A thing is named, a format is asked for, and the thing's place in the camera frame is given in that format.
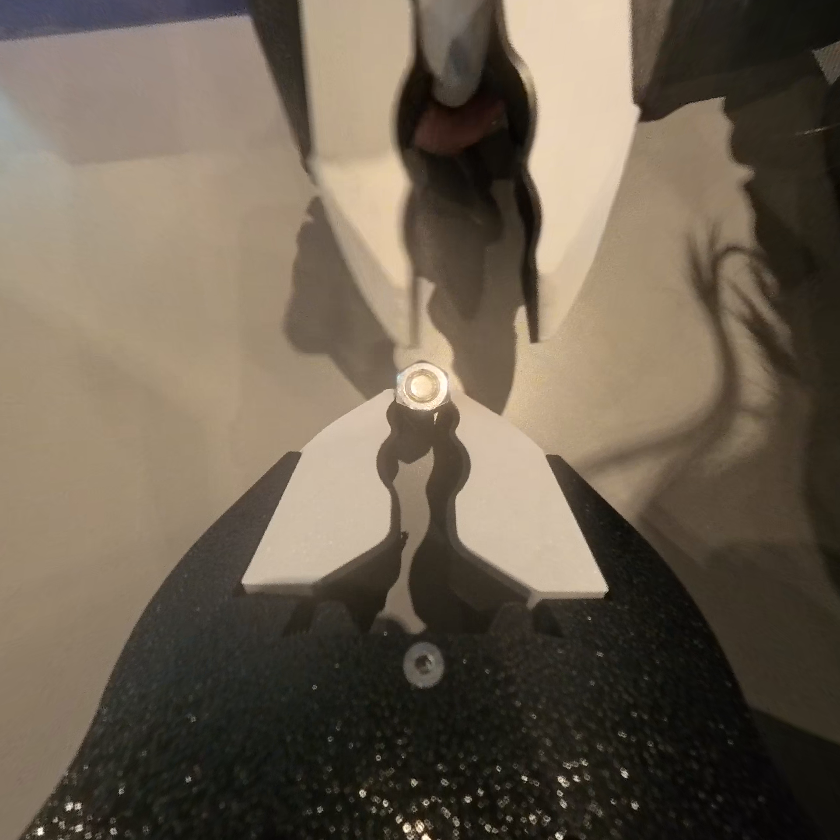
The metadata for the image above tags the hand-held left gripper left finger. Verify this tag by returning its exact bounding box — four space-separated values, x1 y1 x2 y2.
240 392 403 601

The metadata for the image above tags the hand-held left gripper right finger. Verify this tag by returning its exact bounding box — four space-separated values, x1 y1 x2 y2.
427 395 607 601

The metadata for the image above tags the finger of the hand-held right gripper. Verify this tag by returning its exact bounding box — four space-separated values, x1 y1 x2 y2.
499 0 643 345
297 0 424 347

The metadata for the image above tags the silver hex nut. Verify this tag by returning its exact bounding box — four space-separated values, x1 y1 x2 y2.
392 366 454 416

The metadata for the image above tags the dark blue panel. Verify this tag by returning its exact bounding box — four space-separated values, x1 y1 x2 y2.
0 0 258 42

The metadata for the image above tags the person's right hand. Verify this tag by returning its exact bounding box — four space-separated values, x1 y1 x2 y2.
416 98 508 157

